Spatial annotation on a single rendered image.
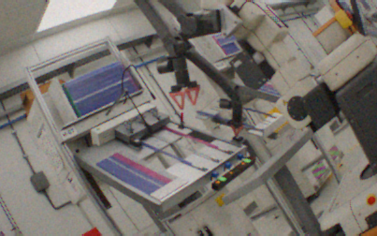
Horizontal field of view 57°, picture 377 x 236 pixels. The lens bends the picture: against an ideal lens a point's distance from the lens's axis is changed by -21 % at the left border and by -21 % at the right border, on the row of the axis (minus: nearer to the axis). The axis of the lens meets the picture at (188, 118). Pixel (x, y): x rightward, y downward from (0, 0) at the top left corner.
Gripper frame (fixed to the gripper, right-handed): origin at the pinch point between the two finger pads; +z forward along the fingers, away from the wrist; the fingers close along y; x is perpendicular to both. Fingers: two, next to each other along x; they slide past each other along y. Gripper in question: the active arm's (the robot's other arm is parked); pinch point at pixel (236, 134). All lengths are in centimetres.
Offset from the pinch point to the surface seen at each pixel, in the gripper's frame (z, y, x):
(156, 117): 1, 11, -50
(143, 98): -3, 2, -70
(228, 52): -10, -95, -72
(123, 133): 1, 37, -51
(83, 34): 0, -96, -279
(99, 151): 7, 54, -55
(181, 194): 7, 55, 7
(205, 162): 6.1, 25.7, -1.5
